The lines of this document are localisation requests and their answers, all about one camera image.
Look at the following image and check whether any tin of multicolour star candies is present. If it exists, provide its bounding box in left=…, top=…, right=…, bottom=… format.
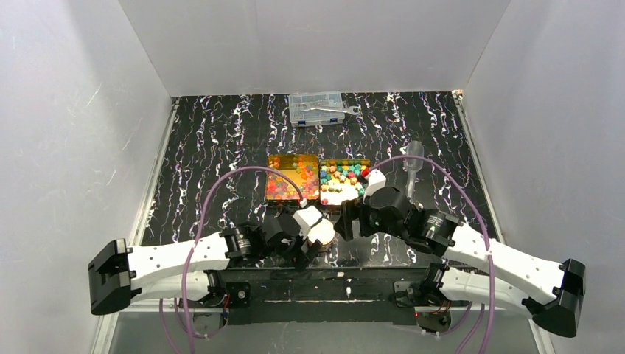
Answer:
left=318, top=159, right=372, bottom=211

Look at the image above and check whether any clear glass jar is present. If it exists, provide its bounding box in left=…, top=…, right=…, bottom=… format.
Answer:
left=318, top=242, right=334, bottom=253

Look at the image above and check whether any tin of orange gummy candies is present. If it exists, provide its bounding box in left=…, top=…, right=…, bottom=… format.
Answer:
left=265, top=154, right=321, bottom=207

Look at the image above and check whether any translucent plastic scoop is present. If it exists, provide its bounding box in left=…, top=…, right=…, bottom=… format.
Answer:
left=403, top=140, right=425, bottom=201

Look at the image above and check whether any cream round jar lid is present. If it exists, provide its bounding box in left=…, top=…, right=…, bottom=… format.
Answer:
left=307, top=218, right=335, bottom=246

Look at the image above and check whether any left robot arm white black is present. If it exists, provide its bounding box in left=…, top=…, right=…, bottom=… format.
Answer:
left=88, top=206, right=334, bottom=316

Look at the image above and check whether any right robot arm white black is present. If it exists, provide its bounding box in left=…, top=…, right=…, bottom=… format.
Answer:
left=335, top=187, right=586, bottom=338

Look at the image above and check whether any silver wrench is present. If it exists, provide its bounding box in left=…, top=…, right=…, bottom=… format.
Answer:
left=298, top=103, right=360, bottom=115

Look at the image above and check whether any clear plastic parts box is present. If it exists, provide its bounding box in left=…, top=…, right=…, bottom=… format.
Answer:
left=287, top=91, right=346, bottom=128

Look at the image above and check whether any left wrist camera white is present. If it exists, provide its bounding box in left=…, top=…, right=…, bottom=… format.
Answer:
left=293, top=205, right=323, bottom=239

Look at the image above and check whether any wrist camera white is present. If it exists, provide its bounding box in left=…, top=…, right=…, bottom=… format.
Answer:
left=293, top=205, right=323, bottom=239
left=362, top=168, right=386, bottom=198

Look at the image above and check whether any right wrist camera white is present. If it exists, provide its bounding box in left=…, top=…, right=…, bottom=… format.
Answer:
left=362, top=168, right=386, bottom=198

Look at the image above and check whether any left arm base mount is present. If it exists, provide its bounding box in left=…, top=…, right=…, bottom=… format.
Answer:
left=188, top=282, right=251, bottom=309

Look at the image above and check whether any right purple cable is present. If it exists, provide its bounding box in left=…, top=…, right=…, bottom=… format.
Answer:
left=366, top=156, right=497, bottom=354

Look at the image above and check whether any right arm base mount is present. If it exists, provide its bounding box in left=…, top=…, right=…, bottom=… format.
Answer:
left=389, top=281, right=472, bottom=336

